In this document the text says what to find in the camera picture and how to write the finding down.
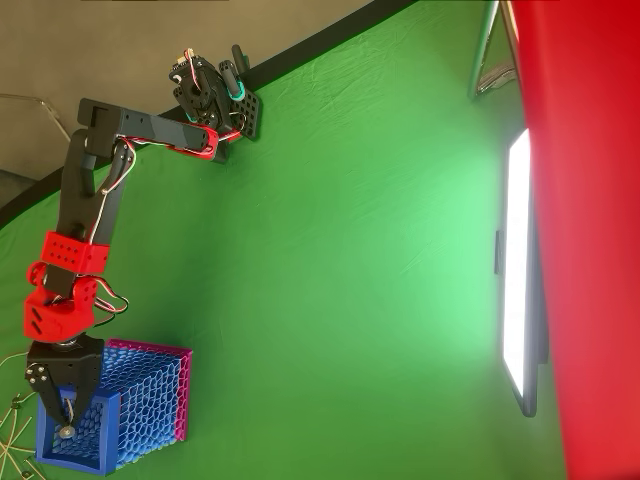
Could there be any red plastic panel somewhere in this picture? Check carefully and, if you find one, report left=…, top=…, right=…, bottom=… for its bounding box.
left=509, top=0, right=640, bottom=480

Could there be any black screwdriver with teal ring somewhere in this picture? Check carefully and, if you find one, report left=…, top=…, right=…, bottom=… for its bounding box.
left=218, top=59, right=246, bottom=104

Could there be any green cloth with black edge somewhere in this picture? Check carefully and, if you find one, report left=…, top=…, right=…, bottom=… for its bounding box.
left=0, top=0, right=569, bottom=480

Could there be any black perforated tool holder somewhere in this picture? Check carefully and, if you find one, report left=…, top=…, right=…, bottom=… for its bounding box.
left=235, top=88, right=265, bottom=142

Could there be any chrome tube stand frame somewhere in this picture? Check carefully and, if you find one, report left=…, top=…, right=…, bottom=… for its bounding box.
left=467, top=0, right=519, bottom=101

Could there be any blue and magenta lattice basket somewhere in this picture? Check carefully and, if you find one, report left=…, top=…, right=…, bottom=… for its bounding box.
left=34, top=338, right=194, bottom=475

